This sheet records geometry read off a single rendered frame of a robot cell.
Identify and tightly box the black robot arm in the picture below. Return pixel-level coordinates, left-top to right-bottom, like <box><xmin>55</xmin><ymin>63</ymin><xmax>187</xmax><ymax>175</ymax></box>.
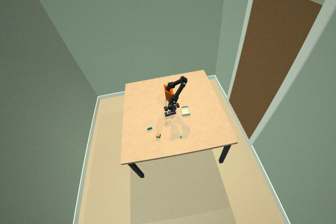
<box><xmin>165</xmin><ymin>76</ymin><xmax>188</xmax><ymax>112</ymax></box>

